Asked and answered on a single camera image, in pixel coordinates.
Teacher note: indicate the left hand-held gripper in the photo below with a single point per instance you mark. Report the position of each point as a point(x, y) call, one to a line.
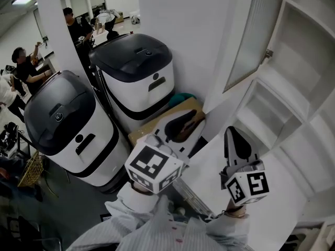
point(150, 163)

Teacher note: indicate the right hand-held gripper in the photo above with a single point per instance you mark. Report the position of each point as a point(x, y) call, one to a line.
point(257, 184)

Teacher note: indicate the white desk with hutch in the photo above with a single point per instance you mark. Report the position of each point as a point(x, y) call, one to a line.
point(301, 69)

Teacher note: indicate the white glass cabinet door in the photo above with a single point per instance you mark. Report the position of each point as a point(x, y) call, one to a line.
point(251, 35)

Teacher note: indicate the person's left forearm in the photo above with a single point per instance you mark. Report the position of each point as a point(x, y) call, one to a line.
point(133, 208)

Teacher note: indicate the person's right forearm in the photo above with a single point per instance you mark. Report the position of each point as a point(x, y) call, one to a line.
point(230, 226)

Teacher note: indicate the brown cardboard box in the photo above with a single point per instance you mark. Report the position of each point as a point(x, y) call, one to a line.
point(146, 133)

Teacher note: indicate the teal round object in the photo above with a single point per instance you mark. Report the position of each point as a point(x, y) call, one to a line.
point(180, 98)

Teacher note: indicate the white black service robot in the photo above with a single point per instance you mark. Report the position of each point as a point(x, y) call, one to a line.
point(86, 155)
point(136, 95)

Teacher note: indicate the dark wristband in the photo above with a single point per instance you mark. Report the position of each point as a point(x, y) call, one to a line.
point(140, 188)

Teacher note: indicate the person's shoe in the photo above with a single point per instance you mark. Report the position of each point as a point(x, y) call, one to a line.
point(180, 211)

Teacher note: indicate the person's striped shirt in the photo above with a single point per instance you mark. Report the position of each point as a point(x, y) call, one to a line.
point(162, 237)

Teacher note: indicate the black floor plate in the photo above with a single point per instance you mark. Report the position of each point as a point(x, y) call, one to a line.
point(106, 217)

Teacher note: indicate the white ornate furniture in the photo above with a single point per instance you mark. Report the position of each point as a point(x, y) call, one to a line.
point(320, 234)

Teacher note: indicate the black metal chair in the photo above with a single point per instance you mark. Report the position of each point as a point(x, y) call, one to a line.
point(28, 231)

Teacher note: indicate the ceiling light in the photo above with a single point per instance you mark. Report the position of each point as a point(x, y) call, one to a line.
point(22, 0)

